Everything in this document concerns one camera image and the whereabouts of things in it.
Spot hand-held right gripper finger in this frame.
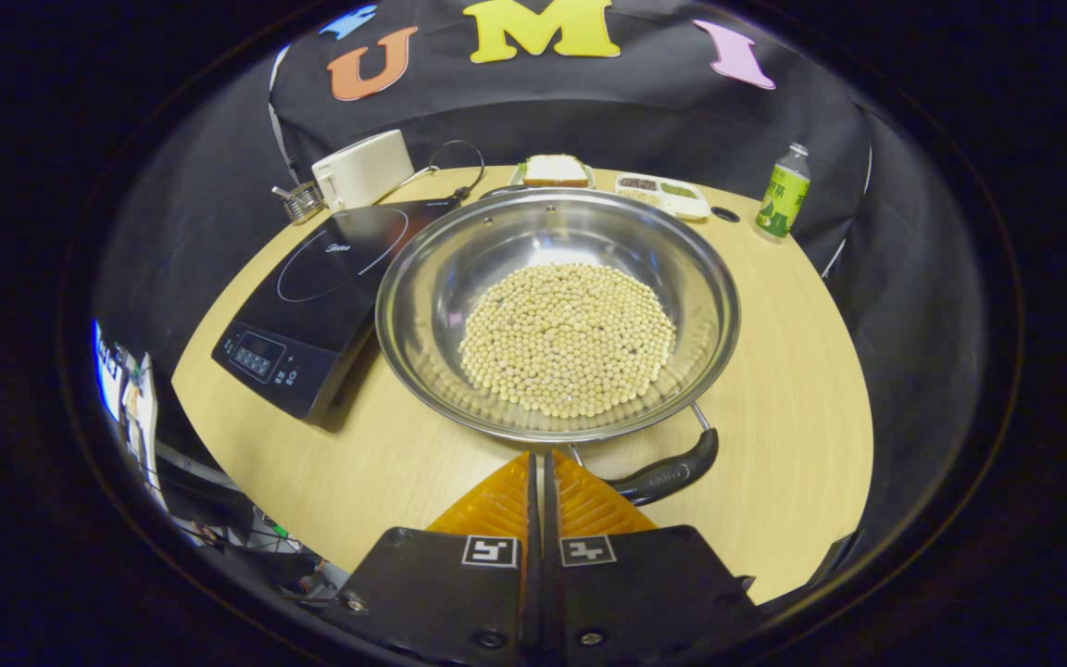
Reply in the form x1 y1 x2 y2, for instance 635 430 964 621
543 449 759 664
334 451 542 664

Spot stainless steel pot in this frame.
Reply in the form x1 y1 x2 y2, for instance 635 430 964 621
374 183 742 509

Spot black induction cooktop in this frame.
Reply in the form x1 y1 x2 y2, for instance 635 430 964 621
211 196 460 422

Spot pile of soybeans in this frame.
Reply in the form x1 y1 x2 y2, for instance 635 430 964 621
458 263 678 420

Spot white divided tray with grains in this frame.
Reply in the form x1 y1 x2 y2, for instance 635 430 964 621
614 172 712 221

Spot sandwich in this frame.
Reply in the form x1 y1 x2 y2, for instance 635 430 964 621
524 154 590 188

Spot background equipment clutter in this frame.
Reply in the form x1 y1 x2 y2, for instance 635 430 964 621
92 320 349 603

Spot green drink bottle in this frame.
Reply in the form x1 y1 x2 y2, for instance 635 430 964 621
755 143 812 240

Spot white toaster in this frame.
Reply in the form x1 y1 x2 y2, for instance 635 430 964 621
311 129 416 212

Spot black power cable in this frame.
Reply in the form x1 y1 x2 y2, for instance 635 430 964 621
401 139 486 207

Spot small wire basket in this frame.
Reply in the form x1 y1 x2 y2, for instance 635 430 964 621
272 181 325 224

